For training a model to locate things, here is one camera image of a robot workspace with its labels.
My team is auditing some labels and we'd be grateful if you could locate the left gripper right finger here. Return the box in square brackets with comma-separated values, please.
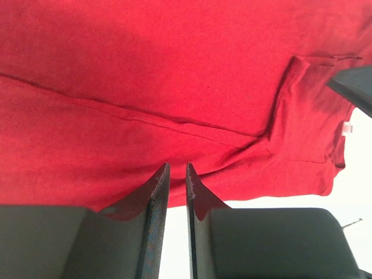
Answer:
[186, 163, 228, 278]

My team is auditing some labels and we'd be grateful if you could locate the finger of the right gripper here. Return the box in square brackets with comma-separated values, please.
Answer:
[327, 65, 372, 117]

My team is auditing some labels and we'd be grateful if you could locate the dark red t shirt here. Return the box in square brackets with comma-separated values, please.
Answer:
[1, 1, 371, 210]

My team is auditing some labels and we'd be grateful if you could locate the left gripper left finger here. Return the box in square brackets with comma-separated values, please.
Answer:
[99, 163, 170, 278]

